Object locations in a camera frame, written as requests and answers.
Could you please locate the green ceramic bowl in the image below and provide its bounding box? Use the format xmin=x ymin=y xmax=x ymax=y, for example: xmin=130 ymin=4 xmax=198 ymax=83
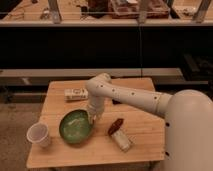
xmin=59 ymin=109 xmax=93 ymax=144

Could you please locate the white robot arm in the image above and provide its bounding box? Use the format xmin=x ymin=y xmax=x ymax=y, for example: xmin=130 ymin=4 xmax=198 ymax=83
xmin=85 ymin=73 xmax=213 ymax=171

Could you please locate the small black rectangular object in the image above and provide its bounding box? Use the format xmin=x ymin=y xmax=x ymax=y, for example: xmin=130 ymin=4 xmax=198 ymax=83
xmin=112 ymin=99 xmax=121 ymax=104

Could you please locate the dark red brown snack bag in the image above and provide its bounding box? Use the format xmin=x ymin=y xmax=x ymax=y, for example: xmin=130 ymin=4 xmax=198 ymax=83
xmin=108 ymin=118 xmax=124 ymax=136

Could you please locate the clear plastic wrapped packet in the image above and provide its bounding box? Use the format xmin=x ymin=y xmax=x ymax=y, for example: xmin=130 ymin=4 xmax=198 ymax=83
xmin=111 ymin=130 xmax=132 ymax=152

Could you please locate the wooden table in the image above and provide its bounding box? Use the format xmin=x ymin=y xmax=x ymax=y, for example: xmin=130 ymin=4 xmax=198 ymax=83
xmin=27 ymin=80 xmax=164 ymax=169

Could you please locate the long wooden bench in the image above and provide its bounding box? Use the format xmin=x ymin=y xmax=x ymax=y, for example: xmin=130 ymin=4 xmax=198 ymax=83
xmin=0 ymin=68 xmax=182 ymax=86

